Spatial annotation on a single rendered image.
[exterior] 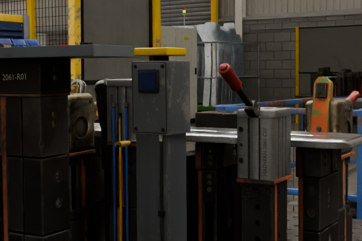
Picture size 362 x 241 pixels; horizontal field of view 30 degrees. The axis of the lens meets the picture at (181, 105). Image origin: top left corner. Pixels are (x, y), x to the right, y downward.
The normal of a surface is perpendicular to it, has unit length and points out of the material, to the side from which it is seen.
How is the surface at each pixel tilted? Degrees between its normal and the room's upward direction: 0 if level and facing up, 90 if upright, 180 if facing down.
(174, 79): 90
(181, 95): 90
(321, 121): 78
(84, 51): 90
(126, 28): 91
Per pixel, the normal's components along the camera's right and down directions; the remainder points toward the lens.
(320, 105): -0.50, -0.16
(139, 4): 0.85, 0.02
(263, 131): -0.51, 0.05
